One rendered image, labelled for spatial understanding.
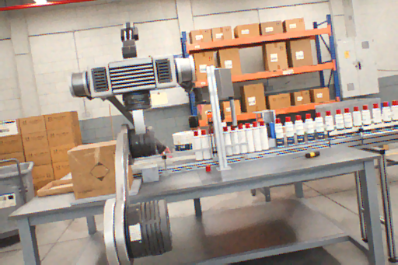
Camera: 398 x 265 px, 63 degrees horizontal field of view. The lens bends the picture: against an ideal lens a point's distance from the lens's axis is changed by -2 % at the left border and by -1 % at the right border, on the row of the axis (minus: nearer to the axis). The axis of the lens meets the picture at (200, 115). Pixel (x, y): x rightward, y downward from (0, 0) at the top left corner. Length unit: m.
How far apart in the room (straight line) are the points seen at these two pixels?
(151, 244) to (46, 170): 4.44
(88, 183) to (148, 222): 0.85
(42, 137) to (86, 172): 3.56
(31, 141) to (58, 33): 2.44
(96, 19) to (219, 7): 2.45
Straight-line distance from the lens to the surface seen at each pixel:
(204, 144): 2.23
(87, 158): 1.89
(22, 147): 5.52
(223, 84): 2.10
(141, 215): 1.14
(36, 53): 7.09
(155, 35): 6.73
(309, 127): 2.42
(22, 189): 4.06
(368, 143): 2.61
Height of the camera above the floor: 1.30
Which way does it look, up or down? 3 degrees down
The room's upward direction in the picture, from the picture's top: 8 degrees counter-clockwise
